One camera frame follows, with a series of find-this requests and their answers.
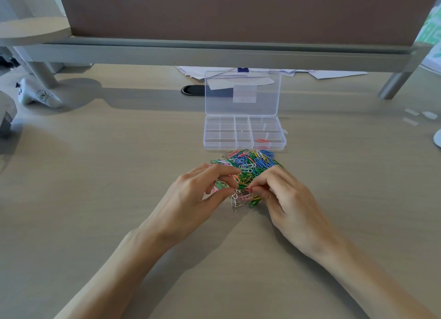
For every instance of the person's left hand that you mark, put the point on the person's left hand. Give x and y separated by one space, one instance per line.
182 208

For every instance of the person's right hand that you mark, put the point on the person's right hand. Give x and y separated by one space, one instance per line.
296 212

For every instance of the person's right thumb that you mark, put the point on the person's right thumb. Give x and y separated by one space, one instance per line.
265 197

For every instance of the person's left middle finger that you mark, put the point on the person's left middle finger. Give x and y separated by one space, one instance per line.
217 168

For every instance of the person's left thumb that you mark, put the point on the person's left thumb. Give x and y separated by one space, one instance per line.
220 197

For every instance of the red paper clip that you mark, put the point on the red paper clip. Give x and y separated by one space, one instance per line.
248 190
262 141

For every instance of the person's right forearm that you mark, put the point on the person's right forearm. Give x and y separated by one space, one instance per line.
365 281

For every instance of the person's left forearm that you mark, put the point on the person's left forearm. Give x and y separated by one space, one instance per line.
113 277

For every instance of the pile of coloured paper clips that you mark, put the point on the pile of coloured paper clips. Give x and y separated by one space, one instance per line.
253 163

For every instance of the clear plastic compartment box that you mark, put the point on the clear plastic compartment box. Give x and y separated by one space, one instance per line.
243 122

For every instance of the white loose paper sheets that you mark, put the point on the white loose paper sheets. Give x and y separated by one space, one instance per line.
330 74

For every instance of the brown desk divider panel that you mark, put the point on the brown desk divider panel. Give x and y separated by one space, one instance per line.
241 12

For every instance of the small white tape piece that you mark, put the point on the small white tape piece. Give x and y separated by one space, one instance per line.
429 115
410 121
411 112

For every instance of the white round object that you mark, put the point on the white round object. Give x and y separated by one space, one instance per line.
438 138

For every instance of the white plush toy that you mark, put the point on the white plush toy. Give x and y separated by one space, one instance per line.
38 95

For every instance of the grey felt object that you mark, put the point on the grey felt object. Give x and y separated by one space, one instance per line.
6 117

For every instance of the beige round shelf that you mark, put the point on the beige round shelf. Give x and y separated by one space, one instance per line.
32 31

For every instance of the green and white poster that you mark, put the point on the green and white poster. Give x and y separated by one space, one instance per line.
430 36

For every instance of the grey metal divider frame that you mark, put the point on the grey metal divider frame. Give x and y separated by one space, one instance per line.
220 55

